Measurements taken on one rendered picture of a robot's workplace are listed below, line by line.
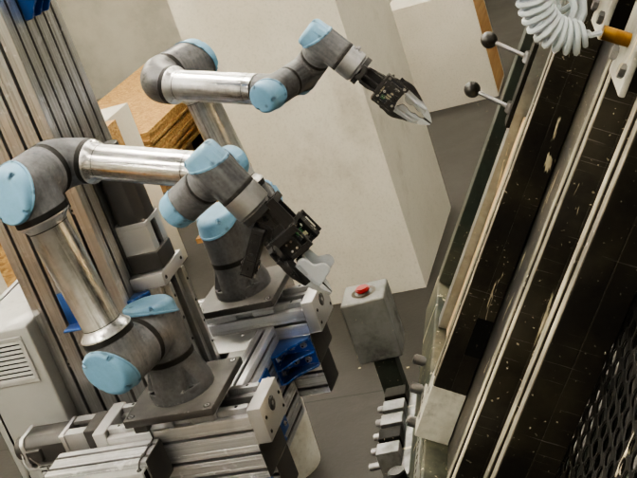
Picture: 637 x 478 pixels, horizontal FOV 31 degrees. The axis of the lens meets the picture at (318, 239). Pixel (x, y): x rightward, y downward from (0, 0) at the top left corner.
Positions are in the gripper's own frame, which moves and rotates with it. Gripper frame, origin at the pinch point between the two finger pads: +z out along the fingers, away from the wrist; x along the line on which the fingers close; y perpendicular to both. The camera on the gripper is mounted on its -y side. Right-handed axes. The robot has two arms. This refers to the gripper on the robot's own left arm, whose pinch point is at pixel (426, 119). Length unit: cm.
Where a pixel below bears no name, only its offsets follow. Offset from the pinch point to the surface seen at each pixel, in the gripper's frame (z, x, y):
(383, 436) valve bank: 36, -63, 20
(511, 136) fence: 16.1, 9.6, 14.2
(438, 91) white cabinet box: 41, -17, -493
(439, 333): 34, -38, 6
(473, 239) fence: 25.2, -14.9, 8.6
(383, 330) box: 27, -52, -17
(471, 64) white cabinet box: 46, 10, -485
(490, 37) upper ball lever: -1.0, 23.9, 12.0
